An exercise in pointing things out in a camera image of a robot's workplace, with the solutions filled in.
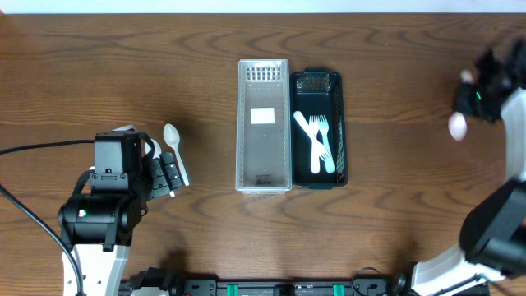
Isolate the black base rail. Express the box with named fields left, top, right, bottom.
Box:
left=117, top=267, right=410, bottom=296

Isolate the white plastic spoon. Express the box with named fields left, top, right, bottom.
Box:
left=163, top=123, right=190, bottom=186
left=145, top=140, right=175, bottom=197
left=448, top=70, right=473, bottom=141

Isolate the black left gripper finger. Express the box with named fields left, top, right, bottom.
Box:
left=159, top=152, right=183, bottom=190
left=148, top=158, right=170, bottom=198

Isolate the clear plastic perforated basket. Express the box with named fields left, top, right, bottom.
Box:
left=235, top=59, right=292, bottom=195

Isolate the white plastic fork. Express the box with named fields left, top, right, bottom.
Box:
left=309, top=116, right=321, bottom=174
left=318, top=115, right=335, bottom=173
left=293, top=111, right=328, bottom=161

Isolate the black plastic perforated basket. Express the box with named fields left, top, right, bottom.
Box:
left=290, top=68, right=348, bottom=189

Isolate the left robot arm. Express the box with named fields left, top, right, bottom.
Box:
left=58, top=129, right=183, bottom=295

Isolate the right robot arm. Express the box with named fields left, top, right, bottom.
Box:
left=391, top=39, right=525, bottom=295

